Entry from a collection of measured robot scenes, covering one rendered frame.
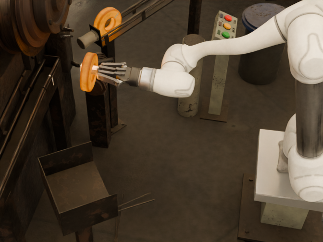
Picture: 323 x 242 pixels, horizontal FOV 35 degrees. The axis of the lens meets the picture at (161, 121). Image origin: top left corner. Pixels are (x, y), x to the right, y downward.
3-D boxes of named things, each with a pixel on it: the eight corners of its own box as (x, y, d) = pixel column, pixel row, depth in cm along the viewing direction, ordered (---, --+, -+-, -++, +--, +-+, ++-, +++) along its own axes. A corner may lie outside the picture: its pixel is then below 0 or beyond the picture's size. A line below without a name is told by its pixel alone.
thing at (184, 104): (176, 115, 302) (180, 45, 265) (179, 102, 310) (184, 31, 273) (196, 118, 301) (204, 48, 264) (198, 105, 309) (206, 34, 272)
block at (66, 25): (47, 71, 241) (41, 29, 224) (53, 60, 247) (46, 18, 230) (69, 74, 240) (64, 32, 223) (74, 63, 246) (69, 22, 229)
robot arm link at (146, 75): (155, 81, 205) (141, 78, 205) (157, 64, 198) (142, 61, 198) (151, 96, 198) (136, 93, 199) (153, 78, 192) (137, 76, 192)
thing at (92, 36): (77, 45, 243) (75, 36, 239) (92, 36, 247) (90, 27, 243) (85, 51, 241) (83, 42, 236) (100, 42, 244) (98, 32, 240)
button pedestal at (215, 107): (199, 121, 299) (209, 35, 255) (204, 94, 316) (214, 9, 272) (226, 125, 298) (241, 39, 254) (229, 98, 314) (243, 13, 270)
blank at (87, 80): (78, 72, 190) (86, 74, 190) (89, 43, 199) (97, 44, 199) (80, 98, 203) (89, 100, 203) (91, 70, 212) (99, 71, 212)
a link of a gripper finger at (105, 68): (126, 70, 198) (126, 68, 199) (97, 65, 199) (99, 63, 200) (125, 78, 201) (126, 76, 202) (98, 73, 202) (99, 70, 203)
